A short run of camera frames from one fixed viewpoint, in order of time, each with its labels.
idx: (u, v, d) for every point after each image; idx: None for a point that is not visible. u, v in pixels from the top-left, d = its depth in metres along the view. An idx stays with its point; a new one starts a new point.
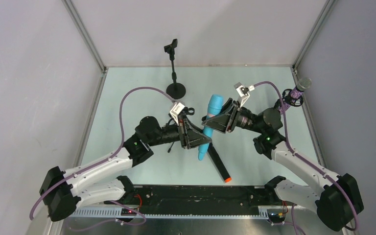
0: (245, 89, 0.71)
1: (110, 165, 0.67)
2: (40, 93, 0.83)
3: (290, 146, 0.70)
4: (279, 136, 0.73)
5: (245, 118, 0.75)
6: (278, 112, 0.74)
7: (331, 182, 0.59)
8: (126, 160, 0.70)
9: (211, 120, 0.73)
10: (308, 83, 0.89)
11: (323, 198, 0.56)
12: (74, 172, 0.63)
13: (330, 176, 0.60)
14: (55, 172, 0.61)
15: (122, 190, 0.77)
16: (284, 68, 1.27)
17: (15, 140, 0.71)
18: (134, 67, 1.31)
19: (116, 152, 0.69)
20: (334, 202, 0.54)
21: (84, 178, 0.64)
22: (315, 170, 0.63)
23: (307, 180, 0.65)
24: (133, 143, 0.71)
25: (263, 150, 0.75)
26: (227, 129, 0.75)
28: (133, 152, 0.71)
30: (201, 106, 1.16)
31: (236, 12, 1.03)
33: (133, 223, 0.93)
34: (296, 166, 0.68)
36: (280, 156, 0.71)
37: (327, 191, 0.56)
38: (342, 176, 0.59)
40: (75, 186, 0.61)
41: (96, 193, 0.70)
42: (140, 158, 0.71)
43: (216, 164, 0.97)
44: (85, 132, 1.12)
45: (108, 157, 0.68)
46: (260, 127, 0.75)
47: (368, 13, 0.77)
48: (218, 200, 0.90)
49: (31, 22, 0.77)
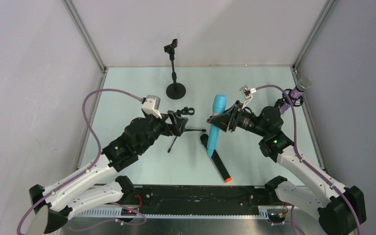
0: (247, 91, 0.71)
1: (90, 176, 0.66)
2: (40, 93, 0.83)
3: (297, 151, 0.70)
4: (286, 140, 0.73)
5: (246, 118, 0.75)
6: (277, 111, 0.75)
7: (338, 194, 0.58)
8: (106, 170, 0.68)
9: (215, 118, 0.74)
10: (308, 83, 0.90)
11: (328, 209, 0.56)
12: (52, 189, 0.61)
13: (338, 187, 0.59)
14: (35, 189, 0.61)
15: (118, 194, 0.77)
16: (284, 68, 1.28)
17: (14, 139, 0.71)
18: (134, 67, 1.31)
19: (95, 162, 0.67)
20: (339, 213, 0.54)
21: (64, 194, 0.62)
22: (322, 180, 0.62)
23: (313, 188, 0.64)
24: (114, 147, 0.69)
25: (269, 153, 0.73)
26: (229, 128, 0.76)
28: (114, 158, 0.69)
30: (201, 106, 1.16)
31: (237, 12, 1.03)
33: (133, 223, 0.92)
34: (303, 173, 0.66)
36: (287, 161, 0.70)
37: (333, 202, 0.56)
38: (349, 189, 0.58)
40: (54, 203, 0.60)
41: (89, 200, 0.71)
42: (125, 164, 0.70)
43: (217, 164, 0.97)
44: (85, 132, 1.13)
45: (87, 169, 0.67)
46: (263, 128, 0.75)
47: (368, 14, 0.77)
48: (218, 200, 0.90)
49: (30, 22, 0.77)
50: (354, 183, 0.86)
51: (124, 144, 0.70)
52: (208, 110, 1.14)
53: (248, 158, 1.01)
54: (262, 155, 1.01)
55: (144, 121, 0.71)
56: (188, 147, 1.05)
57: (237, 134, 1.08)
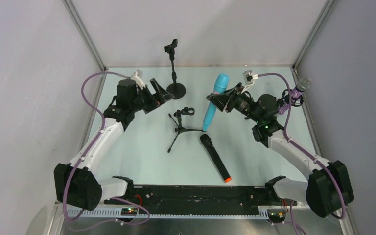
0: (249, 75, 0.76)
1: (106, 135, 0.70)
2: (40, 92, 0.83)
3: (285, 132, 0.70)
4: (276, 126, 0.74)
5: (244, 102, 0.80)
6: (273, 100, 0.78)
7: (320, 167, 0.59)
8: (115, 125, 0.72)
9: (214, 97, 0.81)
10: (308, 83, 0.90)
11: (310, 181, 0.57)
12: (80, 156, 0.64)
13: (321, 161, 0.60)
14: (61, 167, 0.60)
15: (126, 181, 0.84)
16: (284, 68, 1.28)
17: (15, 139, 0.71)
18: (134, 67, 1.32)
19: (104, 124, 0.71)
20: (320, 185, 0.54)
21: (92, 156, 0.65)
22: (307, 156, 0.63)
23: (299, 165, 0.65)
24: (111, 109, 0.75)
25: (260, 138, 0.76)
26: (226, 109, 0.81)
28: (117, 115, 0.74)
30: (201, 106, 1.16)
31: (236, 12, 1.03)
33: (133, 223, 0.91)
34: (290, 152, 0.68)
36: (275, 143, 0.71)
37: (315, 175, 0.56)
38: (333, 163, 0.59)
40: (89, 166, 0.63)
41: (108, 185, 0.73)
42: (128, 116, 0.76)
43: (217, 166, 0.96)
44: (85, 132, 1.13)
45: (100, 129, 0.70)
46: (258, 114, 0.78)
47: (368, 13, 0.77)
48: (218, 200, 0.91)
49: (30, 22, 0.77)
50: (356, 181, 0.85)
51: (119, 106, 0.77)
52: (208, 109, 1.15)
53: (249, 158, 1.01)
54: (262, 156, 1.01)
55: (128, 82, 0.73)
56: (188, 147, 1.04)
57: (238, 134, 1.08)
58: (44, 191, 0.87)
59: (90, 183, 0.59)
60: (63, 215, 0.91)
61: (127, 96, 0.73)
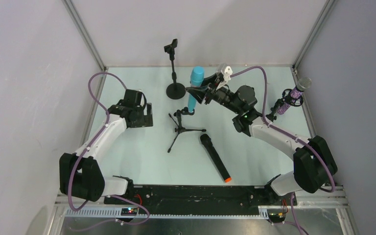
0: (222, 73, 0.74)
1: (110, 129, 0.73)
2: (40, 92, 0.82)
3: (266, 119, 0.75)
4: (255, 113, 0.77)
5: (222, 94, 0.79)
6: (252, 90, 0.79)
7: (302, 145, 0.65)
8: (119, 120, 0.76)
9: (192, 89, 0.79)
10: (308, 82, 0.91)
11: (295, 161, 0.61)
12: (86, 146, 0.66)
13: (301, 139, 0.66)
14: (66, 156, 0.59)
15: (126, 180, 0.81)
16: (284, 68, 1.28)
17: (14, 139, 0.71)
18: (134, 67, 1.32)
19: (107, 120, 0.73)
20: (305, 161, 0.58)
21: (98, 147, 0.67)
22: (288, 136, 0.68)
23: (282, 147, 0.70)
24: (115, 107, 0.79)
25: (241, 129, 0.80)
26: (204, 101, 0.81)
28: (121, 110, 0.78)
30: (200, 105, 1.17)
31: (236, 12, 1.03)
33: (133, 223, 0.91)
34: (272, 136, 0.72)
36: (257, 129, 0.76)
37: (299, 152, 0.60)
38: (313, 139, 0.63)
40: (95, 154, 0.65)
41: (111, 180, 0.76)
42: (130, 113, 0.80)
43: (216, 164, 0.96)
44: (85, 132, 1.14)
45: (105, 124, 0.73)
46: (238, 105, 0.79)
47: (368, 14, 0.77)
48: (218, 200, 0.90)
49: (30, 22, 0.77)
50: (356, 181, 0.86)
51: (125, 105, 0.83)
52: (207, 109, 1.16)
53: (248, 157, 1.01)
54: (261, 155, 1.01)
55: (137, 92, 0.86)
56: (188, 147, 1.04)
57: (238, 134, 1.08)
58: (44, 191, 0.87)
59: (93, 175, 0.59)
60: (63, 214, 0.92)
61: (134, 99, 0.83)
